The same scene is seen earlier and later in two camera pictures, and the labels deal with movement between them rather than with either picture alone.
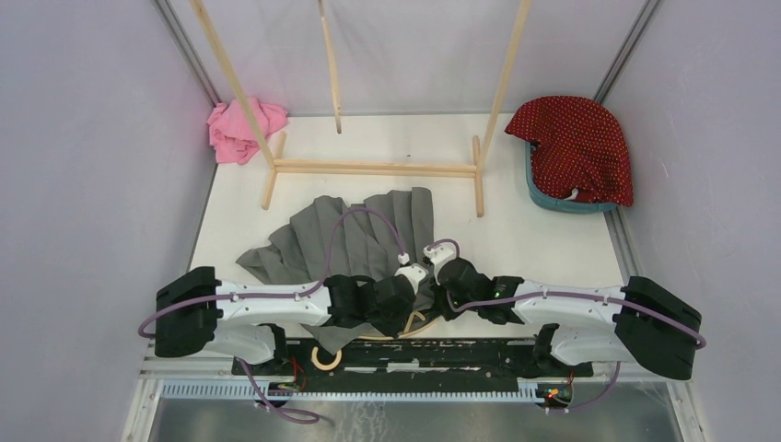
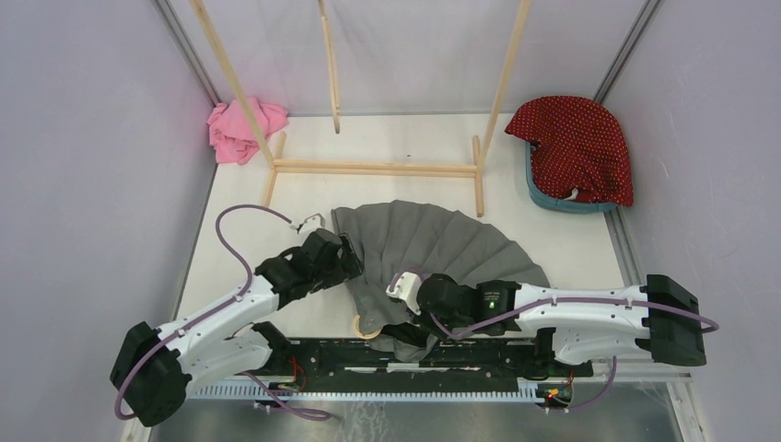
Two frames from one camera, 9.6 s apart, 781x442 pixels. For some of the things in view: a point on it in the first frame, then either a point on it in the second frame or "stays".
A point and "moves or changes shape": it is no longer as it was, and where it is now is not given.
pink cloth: [231, 133] stays
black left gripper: [396, 326] → [345, 267]
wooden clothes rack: [327, 169] stays
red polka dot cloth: [582, 153] stays
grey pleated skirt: [375, 237] moves or changes shape
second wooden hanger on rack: [336, 101] stays
